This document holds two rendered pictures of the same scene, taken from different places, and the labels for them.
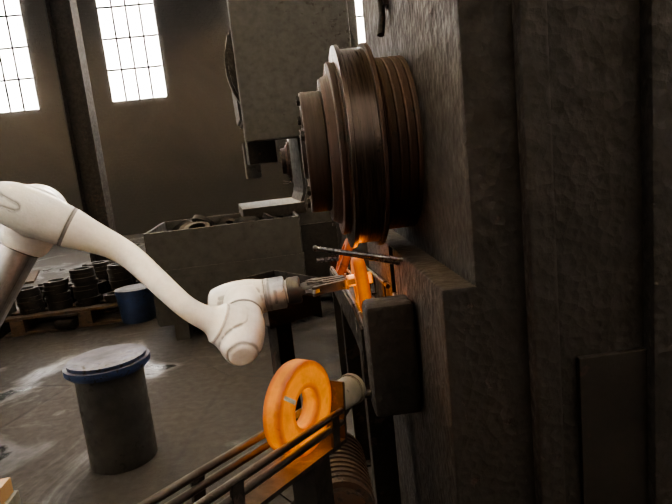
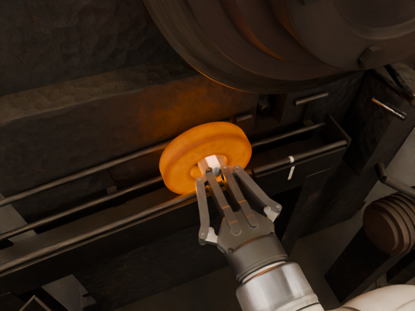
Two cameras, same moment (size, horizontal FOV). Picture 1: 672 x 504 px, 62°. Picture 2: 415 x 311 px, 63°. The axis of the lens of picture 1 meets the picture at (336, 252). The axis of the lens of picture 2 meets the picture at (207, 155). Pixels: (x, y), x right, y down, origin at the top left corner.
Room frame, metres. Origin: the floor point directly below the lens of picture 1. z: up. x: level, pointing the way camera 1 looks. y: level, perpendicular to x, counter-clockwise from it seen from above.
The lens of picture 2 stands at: (1.60, 0.27, 1.20)
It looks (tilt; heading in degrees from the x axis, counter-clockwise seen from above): 51 degrees down; 252
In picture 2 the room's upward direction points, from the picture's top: straight up
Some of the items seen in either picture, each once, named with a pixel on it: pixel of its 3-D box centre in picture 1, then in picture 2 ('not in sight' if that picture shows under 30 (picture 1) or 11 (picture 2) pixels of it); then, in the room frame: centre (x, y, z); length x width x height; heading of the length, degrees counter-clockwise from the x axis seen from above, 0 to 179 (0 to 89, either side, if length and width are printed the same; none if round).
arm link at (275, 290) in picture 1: (276, 293); (274, 294); (1.48, 0.17, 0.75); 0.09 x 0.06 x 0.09; 4
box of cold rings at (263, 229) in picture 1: (231, 265); not in sight; (4.05, 0.78, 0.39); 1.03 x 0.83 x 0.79; 97
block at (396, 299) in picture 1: (393, 354); (377, 122); (1.11, -0.10, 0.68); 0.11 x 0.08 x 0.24; 93
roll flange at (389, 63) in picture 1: (388, 145); not in sight; (1.35, -0.15, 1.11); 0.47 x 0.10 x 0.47; 3
